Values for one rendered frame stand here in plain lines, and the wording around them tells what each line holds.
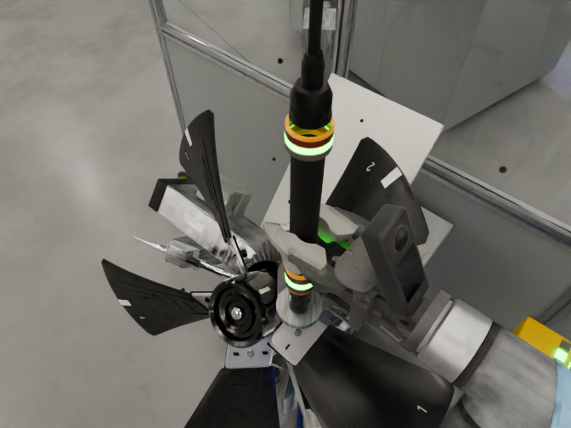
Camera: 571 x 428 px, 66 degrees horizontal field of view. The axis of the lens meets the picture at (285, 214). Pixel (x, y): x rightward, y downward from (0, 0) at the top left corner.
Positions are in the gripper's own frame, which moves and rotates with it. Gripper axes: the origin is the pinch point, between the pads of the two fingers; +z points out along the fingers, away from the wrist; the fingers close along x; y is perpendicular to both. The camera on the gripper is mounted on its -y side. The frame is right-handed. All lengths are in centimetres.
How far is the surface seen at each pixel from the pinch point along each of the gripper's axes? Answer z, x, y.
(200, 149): 28.2, 9.9, 14.9
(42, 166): 207, 22, 152
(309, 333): -4.6, 1.3, 31.8
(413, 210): -10.0, 15.4, 6.3
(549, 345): -40, 34, 43
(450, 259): -14, 70, 84
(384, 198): -5.2, 16.4, 8.4
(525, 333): -35, 33, 43
